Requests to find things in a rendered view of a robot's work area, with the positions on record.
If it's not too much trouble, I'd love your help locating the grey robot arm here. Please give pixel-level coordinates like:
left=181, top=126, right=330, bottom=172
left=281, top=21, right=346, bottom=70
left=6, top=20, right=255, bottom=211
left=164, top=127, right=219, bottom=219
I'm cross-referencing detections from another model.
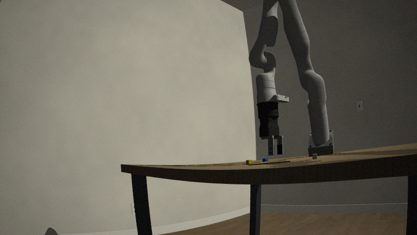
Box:
left=249, top=0, right=329, bottom=144

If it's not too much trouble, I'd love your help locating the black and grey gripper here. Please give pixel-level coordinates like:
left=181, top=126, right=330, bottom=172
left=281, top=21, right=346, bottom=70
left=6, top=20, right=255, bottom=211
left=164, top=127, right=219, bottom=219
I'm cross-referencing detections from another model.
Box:
left=257, top=88, right=289, bottom=156

